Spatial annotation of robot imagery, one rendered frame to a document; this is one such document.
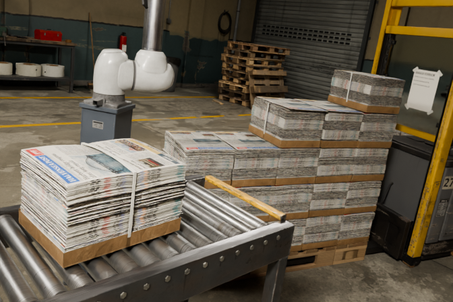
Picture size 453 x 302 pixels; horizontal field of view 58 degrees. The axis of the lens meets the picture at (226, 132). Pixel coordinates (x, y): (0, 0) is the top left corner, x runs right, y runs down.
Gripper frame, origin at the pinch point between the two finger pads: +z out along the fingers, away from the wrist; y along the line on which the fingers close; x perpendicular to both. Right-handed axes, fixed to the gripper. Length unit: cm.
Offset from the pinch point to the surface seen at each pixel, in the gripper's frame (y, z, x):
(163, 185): 4, 62, 6
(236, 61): 96, -254, -680
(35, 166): 32, 54, 25
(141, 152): 12, 51, 2
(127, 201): 11, 66, 15
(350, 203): -54, 73, -169
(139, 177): 7, 60, 15
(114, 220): 15, 71, 16
